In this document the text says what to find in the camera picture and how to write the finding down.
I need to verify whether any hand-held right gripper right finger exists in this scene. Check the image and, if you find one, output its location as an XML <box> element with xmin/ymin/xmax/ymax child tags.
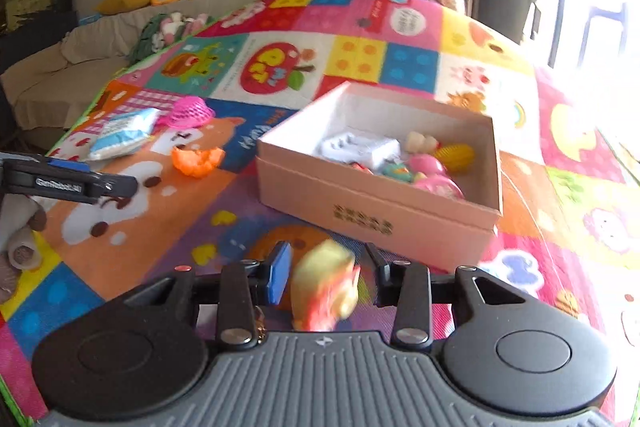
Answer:
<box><xmin>365</xmin><ymin>243</ymin><xmax>533</xmax><ymax>351</ymax></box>

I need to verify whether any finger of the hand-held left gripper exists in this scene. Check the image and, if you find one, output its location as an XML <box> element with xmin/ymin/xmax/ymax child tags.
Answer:
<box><xmin>46</xmin><ymin>158</ymin><xmax>92</xmax><ymax>174</ymax></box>
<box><xmin>82</xmin><ymin>174</ymin><xmax>139</xmax><ymax>206</ymax></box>

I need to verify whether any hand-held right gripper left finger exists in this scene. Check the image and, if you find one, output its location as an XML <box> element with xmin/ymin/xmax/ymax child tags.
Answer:
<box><xmin>122</xmin><ymin>241</ymin><xmax>293</xmax><ymax>351</ymax></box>

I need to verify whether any toy figure keychain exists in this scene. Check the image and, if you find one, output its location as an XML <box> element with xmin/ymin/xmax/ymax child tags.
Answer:
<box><xmin>256</xmin><ymin>239</ymin><xmax>362</xmax><ymax>344</ymax></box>

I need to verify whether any pink cardboard box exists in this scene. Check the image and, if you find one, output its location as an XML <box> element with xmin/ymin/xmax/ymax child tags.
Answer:
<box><xmin>256</xmin><ymin>82</ymin><xmax>503</xmax><ymax>276</ymax></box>

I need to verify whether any green and pink toy figure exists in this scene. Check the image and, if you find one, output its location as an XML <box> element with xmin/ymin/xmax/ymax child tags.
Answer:
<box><xmin>379</xmin><ymin>154</ymin><xmax>449</xmax><ymax>184</ymax></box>

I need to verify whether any white power adapter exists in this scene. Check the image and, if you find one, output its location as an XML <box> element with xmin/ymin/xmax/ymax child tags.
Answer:
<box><xmin>317</xmin><ymin>132</ymin><xmax>402</xmax><ymax>168</ymax></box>

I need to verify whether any red and white toy figure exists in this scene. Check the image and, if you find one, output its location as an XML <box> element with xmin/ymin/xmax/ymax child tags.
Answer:
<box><xmin>404</xmin><ymin>132</ymin><xmax>439</xmax><ymax>154</ymax></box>

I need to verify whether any yellow toy corn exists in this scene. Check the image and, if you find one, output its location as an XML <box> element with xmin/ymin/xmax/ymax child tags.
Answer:
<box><xmin>434</xmin><ymin>143</ymin><xmax>476</xmax><ymax>172</ymax></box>

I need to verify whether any person's left hand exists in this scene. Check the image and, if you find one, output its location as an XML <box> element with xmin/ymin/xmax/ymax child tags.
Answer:
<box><xmin>0</xmin><ymin>194</ymin><xmax>47</xmax><ymax>305</ymax></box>

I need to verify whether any blue and white tissue pack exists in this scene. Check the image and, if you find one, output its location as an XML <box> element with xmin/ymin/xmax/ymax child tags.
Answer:
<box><xmin>89</xmin><ymin>108</ymin><xmax>162</xmax><ymax>160</ymax></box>

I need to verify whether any orange plastic toy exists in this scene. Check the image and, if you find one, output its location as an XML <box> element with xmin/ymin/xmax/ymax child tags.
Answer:
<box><xmin>171</xmin><ymin>146</ymin><xmax>226</xmax><ymax>179</ymax></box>

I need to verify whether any beige sofa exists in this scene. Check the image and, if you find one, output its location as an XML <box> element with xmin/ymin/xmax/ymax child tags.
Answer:
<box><xmin>0</xmin><ymin>0</ymin><xmax>321</xmax><ymax>142</ymax></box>

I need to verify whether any pink plastic mesh scoop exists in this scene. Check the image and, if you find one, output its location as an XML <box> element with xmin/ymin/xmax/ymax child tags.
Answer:
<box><xmin>159</xmin><ymin>96</ymin><xmax>217</xmax><ymax>131</ymax></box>

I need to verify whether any dark glass cabinet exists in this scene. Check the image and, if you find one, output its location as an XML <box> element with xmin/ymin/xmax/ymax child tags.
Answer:
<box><xmin>0</xmin><ymin>0</ymin><xmax>79</xmax><ymax>75</ymax></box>

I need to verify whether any green and pink plush toy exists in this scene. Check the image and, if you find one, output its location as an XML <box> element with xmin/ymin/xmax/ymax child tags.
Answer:
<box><xmin>129</xmin><ymin>12</ymin><xmax>212</xmax><ymax>64</ymax></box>

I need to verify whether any yellow cushion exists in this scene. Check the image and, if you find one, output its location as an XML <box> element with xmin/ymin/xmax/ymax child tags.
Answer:
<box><xmin>95</xmin><ymin>0</ymin><xmax>152</xmax><ymax>16</ymax></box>

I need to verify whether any colourful cartoon play mat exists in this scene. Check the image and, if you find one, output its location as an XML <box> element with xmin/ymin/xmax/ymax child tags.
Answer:
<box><xmin>0</xmin><ymin>0</ymin><xmax>640</xmax><ymax>427</ymax></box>

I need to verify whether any blue stool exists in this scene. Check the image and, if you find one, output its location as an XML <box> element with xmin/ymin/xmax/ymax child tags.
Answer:
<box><xmin>580</xmin><ymin>1</ymin><xmax>630</xmax><ymax>70</ymax></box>

